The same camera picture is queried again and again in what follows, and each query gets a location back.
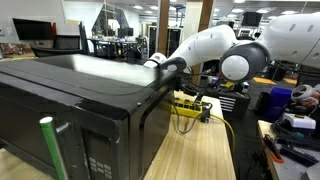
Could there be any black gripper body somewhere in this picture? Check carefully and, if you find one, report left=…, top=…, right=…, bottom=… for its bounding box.
left=178, top=73, right=201, bottom=98

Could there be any grey power cable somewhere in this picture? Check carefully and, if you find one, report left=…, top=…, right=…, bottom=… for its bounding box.
left=171, top=98, right=214, bottom=136

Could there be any white VR controller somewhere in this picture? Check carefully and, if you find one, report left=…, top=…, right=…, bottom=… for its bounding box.
left=290, top=83, right=316, bottom=103

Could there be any yellow power strip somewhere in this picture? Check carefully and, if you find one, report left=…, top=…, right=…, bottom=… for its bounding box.
left=171, top=97, right=212, bottom=124

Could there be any operator hand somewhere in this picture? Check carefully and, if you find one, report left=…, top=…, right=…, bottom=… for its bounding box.
left=299, top=94, right=320, bottom=108

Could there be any blue and white item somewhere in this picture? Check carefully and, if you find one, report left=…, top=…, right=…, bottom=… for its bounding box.
left=208, top=75, right=221, bottom=86

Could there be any black cabinet with white vents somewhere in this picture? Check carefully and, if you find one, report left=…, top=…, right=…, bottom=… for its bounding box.
left=204, top=85, right=252, bottom=122

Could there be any small white object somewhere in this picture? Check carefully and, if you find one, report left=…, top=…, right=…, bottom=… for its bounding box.
left=240, top=81, right=250, bottom=94

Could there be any black bin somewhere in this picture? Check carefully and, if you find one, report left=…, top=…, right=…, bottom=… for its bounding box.
left=254, top=91, right=271, bottom=117

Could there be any yellow floor mat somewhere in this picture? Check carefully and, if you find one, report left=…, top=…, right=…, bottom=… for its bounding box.
left=252, top=77, right=277, bottom=86
left=283, top=77, right=298, bottom=86

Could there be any black floor crate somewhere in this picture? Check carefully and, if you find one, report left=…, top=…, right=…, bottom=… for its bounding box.
left=265, top=66, right=288, bottom=82

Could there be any blue bin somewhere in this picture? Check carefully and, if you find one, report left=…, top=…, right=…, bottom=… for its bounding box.
left=266, top=87, right=295, bottom=122

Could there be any dark background workbench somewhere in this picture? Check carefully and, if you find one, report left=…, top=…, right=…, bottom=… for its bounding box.
left=87, top=37, right=148, bottom=65

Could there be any black ceiling speaker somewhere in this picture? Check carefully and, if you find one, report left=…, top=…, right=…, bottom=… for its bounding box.
left=241, top=11, right=263, bottom=28

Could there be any white box device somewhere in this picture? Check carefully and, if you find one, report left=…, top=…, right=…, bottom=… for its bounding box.
left=282, top=112, right=317, bottom=131

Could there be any black microwave oven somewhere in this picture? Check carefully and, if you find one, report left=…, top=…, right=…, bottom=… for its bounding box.
left=0, top=53, right=177, bottom=180

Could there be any black bar tool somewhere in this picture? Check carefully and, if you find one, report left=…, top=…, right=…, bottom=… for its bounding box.
left=279, top=145, right=320, bottom=168

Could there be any grey rounded object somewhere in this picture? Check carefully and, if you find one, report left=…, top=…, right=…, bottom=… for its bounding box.
left=300, top=161, right=320, bottom=180

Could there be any red object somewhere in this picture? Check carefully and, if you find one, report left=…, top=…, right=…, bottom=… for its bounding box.
left=50, top=22, right=58, bottom=38

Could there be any green pole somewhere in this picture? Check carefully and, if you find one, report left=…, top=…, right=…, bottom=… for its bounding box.
left=39, top=115, right=69, bottom=180

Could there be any black monitor beside red object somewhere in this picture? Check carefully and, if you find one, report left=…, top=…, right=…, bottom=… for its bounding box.
left=12, top=18, right=54, bottom=42

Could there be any cluttered wooden desk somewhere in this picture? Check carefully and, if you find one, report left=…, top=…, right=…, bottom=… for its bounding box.
left=0, top=42, right=36, bottom=61

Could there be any yellow power strip cord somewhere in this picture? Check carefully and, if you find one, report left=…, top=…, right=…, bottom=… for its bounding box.
left=209, top=113, right=236, bottom=156

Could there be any white shelf frame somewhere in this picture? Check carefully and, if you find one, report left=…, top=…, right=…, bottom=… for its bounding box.
left=237, top=28, right=257, bottom=40

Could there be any orange-handled tool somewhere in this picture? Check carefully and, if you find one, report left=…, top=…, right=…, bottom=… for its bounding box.
left=263, top=133, right=285, bottom=164

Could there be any black cable pile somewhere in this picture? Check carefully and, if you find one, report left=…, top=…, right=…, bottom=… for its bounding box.
left=270, top=119, right=320, bottom=150

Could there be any white wall outlet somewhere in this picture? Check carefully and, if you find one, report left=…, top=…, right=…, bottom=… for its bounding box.
left=4, top=27, right=16, bottom=37

